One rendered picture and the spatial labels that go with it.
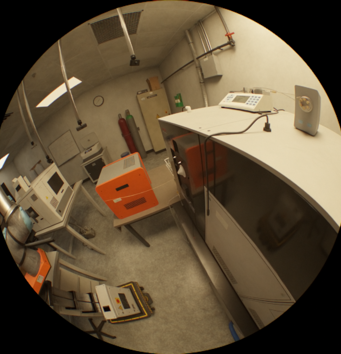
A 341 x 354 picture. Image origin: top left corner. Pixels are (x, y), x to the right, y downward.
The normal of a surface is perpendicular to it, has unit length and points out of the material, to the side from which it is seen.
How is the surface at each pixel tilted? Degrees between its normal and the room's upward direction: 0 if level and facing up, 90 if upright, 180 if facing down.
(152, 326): 0
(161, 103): 90
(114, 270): 0
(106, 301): 0
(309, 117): 90
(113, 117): 90
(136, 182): 90
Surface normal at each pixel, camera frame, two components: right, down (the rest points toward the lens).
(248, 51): -0.92, 0.38
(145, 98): 0.36, 0.49
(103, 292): -0.23, -0.78
